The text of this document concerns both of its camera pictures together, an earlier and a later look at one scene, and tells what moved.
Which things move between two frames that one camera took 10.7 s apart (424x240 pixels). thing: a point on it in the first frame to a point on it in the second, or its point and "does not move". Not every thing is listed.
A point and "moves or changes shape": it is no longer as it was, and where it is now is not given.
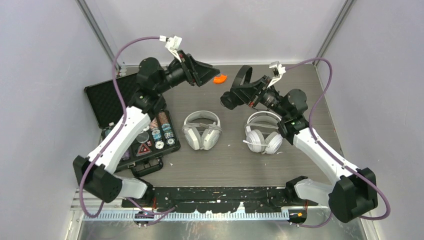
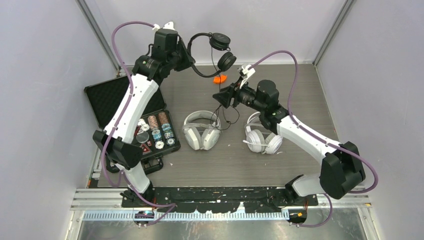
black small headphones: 242,88 moves or changes shape
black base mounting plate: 220,199 does not move
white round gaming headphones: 262,134 does not move
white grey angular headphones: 211,134 does not move
